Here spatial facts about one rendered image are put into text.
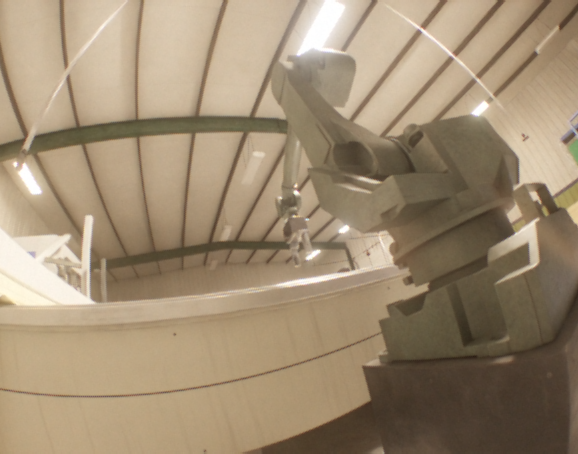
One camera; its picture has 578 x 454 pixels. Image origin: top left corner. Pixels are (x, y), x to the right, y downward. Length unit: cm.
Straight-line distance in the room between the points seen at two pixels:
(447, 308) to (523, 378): 21
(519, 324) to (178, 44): 571
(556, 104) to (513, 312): 1115
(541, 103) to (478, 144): 1082
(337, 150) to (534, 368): 80
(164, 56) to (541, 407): 596
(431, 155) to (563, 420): 69
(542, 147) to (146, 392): 1140
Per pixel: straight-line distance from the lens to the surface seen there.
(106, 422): 99
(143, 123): 648
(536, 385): 46
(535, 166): 1107
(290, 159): 187
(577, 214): 681
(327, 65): 152
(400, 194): 55
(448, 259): 65
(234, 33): 572
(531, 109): 1157
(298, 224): 193
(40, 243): 429
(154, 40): 560
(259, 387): 95
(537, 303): 44
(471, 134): 82
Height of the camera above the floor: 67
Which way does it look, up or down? 23 degrees up
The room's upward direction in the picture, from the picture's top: 15 degrees counter-clockwise
